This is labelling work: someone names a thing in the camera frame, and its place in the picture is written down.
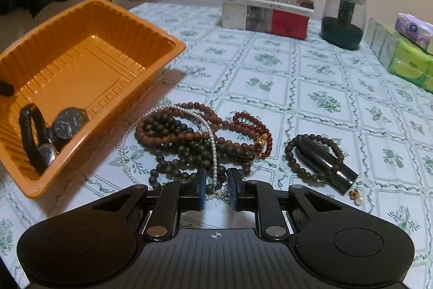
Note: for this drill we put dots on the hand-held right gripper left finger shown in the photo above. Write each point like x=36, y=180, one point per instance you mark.
x=202, y=190

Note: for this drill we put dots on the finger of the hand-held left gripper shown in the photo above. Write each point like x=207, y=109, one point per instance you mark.
x=5, y=88

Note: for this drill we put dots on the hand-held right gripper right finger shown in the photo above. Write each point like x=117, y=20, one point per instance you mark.
x=233, y=190

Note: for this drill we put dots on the orange plastic tray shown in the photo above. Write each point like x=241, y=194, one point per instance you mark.
x=84, y=65

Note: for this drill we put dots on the black cylinder case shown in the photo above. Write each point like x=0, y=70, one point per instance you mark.
x=321, y=160

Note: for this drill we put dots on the dark dial wristwatch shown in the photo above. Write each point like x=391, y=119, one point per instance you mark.
x=69, y=126

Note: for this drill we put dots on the small gold pearl earring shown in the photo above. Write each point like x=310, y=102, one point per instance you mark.
x=353, y=195

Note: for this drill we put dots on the green floral tablecloth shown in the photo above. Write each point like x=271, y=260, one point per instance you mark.
x=304, y=89

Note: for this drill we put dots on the white grey red box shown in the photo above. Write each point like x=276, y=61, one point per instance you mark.
x=291, y=23

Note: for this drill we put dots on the glass jar dark green contents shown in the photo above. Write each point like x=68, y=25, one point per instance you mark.
x=341, y=35

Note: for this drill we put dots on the white book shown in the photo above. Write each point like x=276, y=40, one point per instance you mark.
x=297, y=5

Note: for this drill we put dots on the green tissue multipack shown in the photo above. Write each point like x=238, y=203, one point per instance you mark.
x=402, y=65

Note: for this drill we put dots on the purple tissue pack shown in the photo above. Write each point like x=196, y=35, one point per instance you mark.
x=414, y=28

